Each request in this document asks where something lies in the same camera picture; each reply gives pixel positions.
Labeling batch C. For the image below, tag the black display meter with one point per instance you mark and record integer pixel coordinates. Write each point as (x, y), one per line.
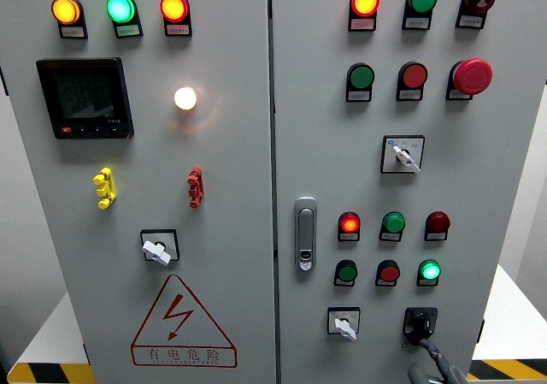
(84, 97)

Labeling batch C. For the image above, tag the red warning triangle sticker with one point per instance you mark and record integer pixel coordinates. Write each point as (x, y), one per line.
(178, 312)

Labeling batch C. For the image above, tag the small red round lamp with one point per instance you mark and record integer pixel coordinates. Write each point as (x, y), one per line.
(438, 222)
(349, 224)

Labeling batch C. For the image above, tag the small green round lamp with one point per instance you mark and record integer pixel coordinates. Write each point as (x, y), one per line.
(429, 270)
(393, 222)

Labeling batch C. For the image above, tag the small red push button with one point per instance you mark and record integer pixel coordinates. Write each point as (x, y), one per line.
(389, 273)

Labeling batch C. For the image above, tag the large green push button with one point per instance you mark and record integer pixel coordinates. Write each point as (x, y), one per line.
(361, 76)

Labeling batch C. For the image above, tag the yellow round lamp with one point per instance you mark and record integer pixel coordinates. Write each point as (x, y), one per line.
(66, 10)

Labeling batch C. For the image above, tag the pale grey cabinet door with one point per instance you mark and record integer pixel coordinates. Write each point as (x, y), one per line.
(461, 187)
(231, 166)

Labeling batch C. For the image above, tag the small green push button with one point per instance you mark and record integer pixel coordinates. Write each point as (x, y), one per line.
(347, 273)

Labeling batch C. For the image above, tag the silver door lock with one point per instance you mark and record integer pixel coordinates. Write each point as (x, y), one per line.
(305, 229)

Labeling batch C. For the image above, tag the large red push button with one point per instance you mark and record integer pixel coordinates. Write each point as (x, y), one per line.
(414, 76)

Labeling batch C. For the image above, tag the black yellow striped tape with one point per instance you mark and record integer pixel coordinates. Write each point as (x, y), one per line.
(47, 373)
(508, 370)

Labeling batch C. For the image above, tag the white round lamp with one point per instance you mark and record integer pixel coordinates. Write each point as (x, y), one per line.
(185, 98)

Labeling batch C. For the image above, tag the black cabinet hinge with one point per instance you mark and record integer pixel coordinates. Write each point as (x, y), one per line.
(3, 80)
(86, 354)
(481, 330)

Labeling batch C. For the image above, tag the large red round lamp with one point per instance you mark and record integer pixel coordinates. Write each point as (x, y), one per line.
(174, 7)
(365, 1)

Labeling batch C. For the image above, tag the large red stop button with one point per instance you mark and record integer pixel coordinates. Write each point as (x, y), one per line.
(472, 76)

